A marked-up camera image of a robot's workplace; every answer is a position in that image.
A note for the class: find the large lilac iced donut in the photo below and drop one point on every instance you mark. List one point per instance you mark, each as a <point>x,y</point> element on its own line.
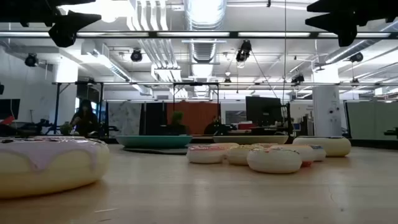
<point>46,174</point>

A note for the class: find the beige plate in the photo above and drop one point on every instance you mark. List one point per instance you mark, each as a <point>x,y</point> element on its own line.
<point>250,139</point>

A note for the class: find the grey patterned partition panel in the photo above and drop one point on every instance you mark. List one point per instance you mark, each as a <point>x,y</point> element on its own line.
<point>124,118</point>

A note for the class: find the teal plate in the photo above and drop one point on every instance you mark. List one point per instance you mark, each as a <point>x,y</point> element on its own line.
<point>154,141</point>

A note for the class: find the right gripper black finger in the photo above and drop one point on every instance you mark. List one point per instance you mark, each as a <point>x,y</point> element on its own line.
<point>335,21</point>
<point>335,6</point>

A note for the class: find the small white chocolate-drizzled donut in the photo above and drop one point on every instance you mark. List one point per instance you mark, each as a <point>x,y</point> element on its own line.
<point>273,161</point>

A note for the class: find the black ceiling spotlight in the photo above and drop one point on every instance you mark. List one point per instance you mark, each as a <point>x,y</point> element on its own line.
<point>31,59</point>
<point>227,80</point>
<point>297,78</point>
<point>136,56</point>
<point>356,57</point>
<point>244,51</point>

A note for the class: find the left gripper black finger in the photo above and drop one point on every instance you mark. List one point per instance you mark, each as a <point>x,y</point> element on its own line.
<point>71,2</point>
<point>77,20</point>

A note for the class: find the black desk equipment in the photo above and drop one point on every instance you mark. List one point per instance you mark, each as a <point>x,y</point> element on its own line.
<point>391,132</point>
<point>34,127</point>

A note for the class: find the green potted plant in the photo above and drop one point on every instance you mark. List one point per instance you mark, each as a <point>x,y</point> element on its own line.
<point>177,117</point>

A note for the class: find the red bar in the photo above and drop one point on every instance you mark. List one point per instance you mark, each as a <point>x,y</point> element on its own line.
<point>6,120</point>

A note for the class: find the large chocolate iced donut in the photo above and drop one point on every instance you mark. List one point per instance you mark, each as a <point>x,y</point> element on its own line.
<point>329,147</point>

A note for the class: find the red box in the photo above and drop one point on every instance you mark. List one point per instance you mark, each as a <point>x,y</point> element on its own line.
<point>247,126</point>

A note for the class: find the black partition panel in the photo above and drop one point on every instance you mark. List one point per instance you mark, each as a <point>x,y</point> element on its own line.
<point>152,118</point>

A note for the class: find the small blue iced donut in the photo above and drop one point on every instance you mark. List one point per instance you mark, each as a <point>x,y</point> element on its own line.
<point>320,153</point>

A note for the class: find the grey-green partition panel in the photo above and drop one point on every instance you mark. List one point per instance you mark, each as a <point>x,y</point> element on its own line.
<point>373,119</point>

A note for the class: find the orange partition panel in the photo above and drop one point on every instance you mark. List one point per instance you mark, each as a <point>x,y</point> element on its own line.
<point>196,118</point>

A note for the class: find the black wall screen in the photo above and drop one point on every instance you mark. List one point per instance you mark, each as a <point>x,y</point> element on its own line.
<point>9,109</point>

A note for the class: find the small yellow iced donut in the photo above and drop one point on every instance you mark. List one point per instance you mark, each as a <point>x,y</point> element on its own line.
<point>237,155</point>

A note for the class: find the black monitor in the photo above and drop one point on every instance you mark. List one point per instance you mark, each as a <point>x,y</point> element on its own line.
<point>263,110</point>

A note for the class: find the white pillar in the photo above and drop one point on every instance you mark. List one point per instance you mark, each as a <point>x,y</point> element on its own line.
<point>326,109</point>

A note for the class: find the small green plant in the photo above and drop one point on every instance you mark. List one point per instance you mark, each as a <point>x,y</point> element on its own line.
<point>66,128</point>

